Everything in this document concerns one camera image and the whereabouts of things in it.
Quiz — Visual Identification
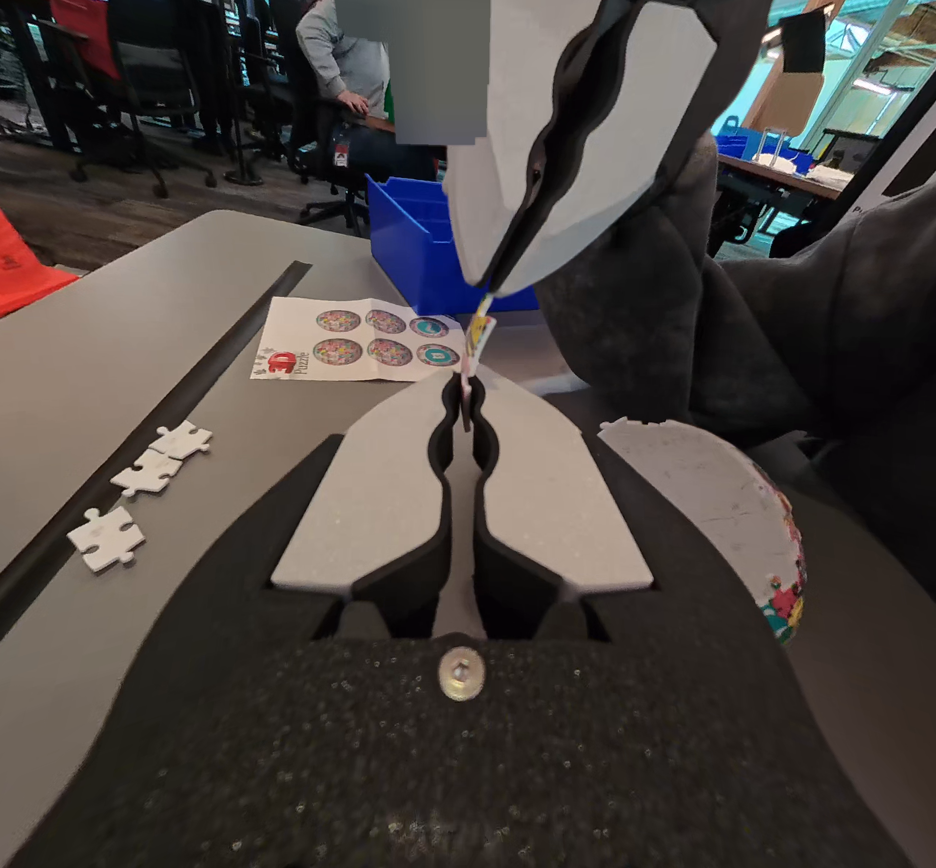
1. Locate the white puzzle leaflet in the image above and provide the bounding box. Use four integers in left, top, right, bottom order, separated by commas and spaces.
249, 296, 472, 385

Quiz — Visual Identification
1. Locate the single white puzzle piece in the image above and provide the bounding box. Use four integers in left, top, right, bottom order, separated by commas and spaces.
66, 506, 147, 575
460, 294, 500, 404
148, 419, 215, 462

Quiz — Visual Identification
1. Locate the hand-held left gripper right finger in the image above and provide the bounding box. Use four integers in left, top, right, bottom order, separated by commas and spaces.
471, 368, 656, 635

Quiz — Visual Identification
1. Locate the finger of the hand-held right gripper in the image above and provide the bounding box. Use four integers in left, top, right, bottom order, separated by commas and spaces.
444, 0, 609, 291
490, 0, 719, 298

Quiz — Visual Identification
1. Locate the blue plastic bin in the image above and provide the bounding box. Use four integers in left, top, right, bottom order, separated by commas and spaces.
366, 174, 542, 317

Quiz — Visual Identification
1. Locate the colourful puzzle ball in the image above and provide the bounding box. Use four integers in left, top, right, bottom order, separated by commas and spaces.
599, 418, 810, 647

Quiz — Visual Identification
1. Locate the wooden desk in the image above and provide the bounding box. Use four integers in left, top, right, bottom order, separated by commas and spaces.
714, 149, 852, 252

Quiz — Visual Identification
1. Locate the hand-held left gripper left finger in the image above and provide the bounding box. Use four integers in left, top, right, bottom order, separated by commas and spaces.
270, 368, 466, 635

